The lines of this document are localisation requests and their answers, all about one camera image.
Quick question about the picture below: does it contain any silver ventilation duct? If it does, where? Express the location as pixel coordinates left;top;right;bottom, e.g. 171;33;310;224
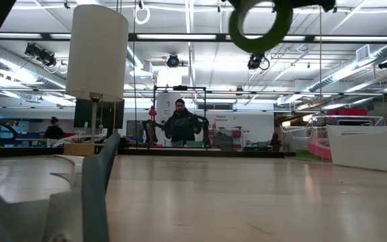
0;42;67;90

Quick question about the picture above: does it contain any black gantry frame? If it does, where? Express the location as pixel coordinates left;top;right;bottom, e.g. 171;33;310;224
153;85;208;148

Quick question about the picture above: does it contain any person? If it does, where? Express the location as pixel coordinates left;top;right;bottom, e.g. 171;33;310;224
269;132;282;153
162;97;204;148
42;116;65;140

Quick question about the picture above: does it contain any black staple remover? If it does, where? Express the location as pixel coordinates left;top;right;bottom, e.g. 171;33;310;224
0;132;122;242

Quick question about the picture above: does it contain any black table frame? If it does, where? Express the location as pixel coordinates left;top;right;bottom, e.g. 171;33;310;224
0;145;296;159

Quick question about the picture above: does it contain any black monitor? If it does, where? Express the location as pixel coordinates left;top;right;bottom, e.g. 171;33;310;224
74;99;126;130

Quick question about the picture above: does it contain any clear plastic container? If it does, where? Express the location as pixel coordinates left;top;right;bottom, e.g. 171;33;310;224
279;115;386;163

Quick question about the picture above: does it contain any green tape roll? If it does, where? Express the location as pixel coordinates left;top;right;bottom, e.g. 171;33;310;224
228;0;294;55

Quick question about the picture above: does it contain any white hanging cable loop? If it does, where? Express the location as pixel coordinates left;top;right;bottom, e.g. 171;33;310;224
134;5;151;26

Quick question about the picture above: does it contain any black ceiling beam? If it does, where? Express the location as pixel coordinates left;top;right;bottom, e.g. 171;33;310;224
0;32;387;44

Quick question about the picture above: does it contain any red storage bin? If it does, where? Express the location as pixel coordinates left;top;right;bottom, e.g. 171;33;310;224
327;107;368;117

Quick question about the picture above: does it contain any black ceiling spotlight with cable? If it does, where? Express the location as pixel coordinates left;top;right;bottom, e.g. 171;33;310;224
247;52;271;72

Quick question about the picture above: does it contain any round black ceiling camera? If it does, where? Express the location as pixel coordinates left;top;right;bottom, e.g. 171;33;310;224
166;53;181;69

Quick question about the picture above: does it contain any white shade wooden base lamp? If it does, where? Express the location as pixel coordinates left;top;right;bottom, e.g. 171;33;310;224
62;3;130;157

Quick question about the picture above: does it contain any red figure on pole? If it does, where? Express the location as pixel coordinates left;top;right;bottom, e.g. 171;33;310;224
148;105;158;146

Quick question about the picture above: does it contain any black ceiling spotlight cluster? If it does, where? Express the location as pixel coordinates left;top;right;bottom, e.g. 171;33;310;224
24;42;58;68

